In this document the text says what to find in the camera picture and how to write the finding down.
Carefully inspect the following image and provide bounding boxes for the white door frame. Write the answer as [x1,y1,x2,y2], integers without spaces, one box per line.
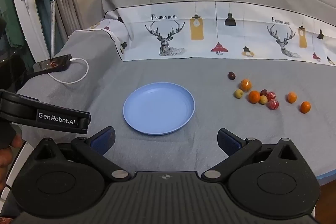
[7,0,53,63]

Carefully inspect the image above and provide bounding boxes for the person's left hand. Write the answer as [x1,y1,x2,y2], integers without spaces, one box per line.
[0,133,24,189]

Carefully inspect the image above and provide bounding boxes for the blue plate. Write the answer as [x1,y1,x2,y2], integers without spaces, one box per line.
[123,83,196,136]

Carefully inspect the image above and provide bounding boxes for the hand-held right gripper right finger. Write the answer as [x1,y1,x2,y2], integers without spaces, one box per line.
[201,128,307,183]

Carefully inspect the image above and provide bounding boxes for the black smartphone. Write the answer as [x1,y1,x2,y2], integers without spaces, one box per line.
[33,54,72,74]

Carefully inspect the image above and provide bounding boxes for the teal curtain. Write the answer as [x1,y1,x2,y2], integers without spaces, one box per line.
[31,0,53,58]

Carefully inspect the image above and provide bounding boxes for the white charging cable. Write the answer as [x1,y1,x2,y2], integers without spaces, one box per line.
[48,57,89,84]

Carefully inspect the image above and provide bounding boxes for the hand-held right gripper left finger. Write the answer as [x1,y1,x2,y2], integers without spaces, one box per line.
[28,127,132,183]

